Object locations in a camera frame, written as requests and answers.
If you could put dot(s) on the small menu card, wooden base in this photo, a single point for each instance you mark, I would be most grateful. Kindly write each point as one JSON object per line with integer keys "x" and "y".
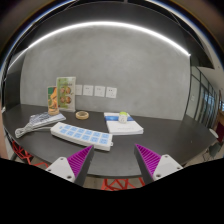
{"x": 52, "y": 100}

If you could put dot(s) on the white ceiling light strip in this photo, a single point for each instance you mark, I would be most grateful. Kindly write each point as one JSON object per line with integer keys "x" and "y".
{"x": 100, "y": 23}

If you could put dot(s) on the red lattice metal frame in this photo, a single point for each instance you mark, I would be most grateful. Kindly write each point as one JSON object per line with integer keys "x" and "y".
{"x": 115, "y": 182}
{"x": 22, "y": 154}

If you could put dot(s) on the glass partition, dark frames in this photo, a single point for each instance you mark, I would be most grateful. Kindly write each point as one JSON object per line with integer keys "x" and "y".
{"x": 200, "y": 96}

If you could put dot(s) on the blank white wall plate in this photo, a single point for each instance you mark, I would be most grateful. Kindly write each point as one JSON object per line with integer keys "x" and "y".
{"x": 78, "y": 90}

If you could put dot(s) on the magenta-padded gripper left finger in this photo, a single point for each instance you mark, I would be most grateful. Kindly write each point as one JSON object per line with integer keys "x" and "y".
{"x": 61, "y": 166}

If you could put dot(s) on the beige tape roll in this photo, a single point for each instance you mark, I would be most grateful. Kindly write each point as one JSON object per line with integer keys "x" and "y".
{"x": 77, "y": 115}

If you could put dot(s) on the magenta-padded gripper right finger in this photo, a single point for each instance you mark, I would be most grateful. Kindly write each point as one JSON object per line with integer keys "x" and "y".
{"x": 165, "y": 165}

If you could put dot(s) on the white power strip, blue sockets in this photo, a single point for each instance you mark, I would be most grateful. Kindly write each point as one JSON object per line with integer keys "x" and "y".
{"x": 81, "y": 135}

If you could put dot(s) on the white and blue book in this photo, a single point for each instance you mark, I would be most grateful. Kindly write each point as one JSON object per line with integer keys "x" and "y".
{"x": 125, "y": 128}

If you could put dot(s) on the large acrylic menu stand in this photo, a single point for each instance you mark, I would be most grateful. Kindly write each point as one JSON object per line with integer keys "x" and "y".
{"x": 66, "y": 95}

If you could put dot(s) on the white wall socket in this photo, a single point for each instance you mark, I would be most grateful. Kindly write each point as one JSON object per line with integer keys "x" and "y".
{"x": 99, "y": 91}
{"x": 111, "y": 92}
{"x": 88, "y": 90}

